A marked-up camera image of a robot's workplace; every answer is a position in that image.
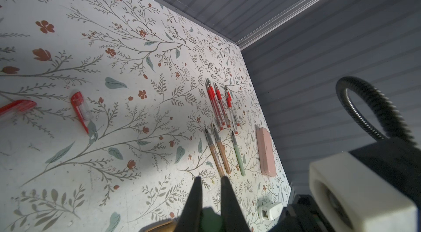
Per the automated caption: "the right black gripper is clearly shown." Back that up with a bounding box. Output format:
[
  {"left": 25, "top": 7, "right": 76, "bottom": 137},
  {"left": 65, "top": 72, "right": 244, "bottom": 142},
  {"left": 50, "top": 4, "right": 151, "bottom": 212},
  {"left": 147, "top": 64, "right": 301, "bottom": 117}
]
[{"left": 269, "top": 194, "right": 335, "bottom": 232}]

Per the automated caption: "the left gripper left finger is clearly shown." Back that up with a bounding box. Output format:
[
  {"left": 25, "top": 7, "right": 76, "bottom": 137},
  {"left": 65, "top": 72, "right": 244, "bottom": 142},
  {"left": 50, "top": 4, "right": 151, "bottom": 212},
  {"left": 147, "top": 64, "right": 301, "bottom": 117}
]
[{"left": 174, "top": 177, "right": 203, "bottom": 232}]

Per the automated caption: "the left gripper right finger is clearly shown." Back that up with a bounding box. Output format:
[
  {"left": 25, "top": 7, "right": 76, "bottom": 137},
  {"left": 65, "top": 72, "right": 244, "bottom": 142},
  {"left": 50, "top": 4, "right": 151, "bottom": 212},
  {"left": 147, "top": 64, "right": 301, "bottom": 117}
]
[{"left": 221, "top": 176, "right": 250, "bottom": 232}]

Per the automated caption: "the dark green marker cap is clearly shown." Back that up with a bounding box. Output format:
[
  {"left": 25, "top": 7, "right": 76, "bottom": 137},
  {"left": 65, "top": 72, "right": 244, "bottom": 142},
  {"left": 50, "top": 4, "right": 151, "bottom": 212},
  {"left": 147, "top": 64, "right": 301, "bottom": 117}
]
[{"left": 200, "top": 207, "right": 225, "bottom": 232}]

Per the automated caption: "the light green marker pen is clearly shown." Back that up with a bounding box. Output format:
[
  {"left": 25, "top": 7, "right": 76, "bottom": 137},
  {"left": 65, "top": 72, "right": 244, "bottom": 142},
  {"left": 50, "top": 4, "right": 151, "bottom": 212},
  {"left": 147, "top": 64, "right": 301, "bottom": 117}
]
[{"left": 231, "top": 131, "right": 246, "bottom": 176}]

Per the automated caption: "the red pen cap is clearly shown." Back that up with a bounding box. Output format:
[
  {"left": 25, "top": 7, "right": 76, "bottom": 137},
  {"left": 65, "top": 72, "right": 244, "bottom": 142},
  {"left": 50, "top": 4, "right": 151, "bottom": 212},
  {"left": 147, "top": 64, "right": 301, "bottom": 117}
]
[
  {"left": 70, "top": 91, "right": 93, "bottom": 134},
  {"left": 1, "top": 99, "right": 37, "bottom": 119}
]

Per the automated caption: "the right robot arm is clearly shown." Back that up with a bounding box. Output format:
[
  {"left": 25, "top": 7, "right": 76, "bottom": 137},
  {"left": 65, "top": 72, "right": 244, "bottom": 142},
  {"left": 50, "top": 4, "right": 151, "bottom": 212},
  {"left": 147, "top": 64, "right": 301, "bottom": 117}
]
[{"left": 273, "top": 76, "right": 421, "bottom": 232}]

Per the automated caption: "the white rectangular eraser box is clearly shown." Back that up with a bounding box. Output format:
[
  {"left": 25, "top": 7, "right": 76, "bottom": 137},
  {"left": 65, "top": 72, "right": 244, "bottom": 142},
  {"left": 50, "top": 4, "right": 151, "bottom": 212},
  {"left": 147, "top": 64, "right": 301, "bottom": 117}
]
[{"left": 258, "top": 202, "right": 284, "bottom": 221}]

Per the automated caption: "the pink pencil case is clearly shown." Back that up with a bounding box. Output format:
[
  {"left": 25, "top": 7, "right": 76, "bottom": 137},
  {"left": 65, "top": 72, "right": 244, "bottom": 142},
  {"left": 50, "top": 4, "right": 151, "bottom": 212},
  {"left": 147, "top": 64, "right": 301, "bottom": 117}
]
[{"left": 256, "top": 128, "right": 277, "bottom": 177}]

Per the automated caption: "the floral table mat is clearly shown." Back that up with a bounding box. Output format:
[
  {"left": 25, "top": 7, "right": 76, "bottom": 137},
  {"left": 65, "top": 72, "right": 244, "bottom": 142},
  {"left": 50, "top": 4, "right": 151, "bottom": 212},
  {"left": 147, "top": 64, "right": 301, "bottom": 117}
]
[{"left": 1, "top": 0, "right": 291, "bottom": 232}]

